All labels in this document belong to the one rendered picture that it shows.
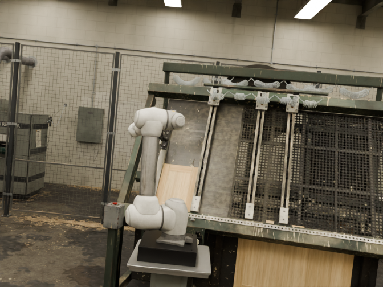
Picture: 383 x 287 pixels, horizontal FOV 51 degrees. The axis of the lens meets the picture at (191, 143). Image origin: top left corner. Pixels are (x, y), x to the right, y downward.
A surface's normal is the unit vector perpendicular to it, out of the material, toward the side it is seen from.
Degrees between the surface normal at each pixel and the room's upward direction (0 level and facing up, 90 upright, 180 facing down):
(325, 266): 90
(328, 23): 90
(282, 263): 90
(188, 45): 90
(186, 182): 57
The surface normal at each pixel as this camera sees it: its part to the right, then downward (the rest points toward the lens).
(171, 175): -0.11, -0.50
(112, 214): -0.18, 0.04
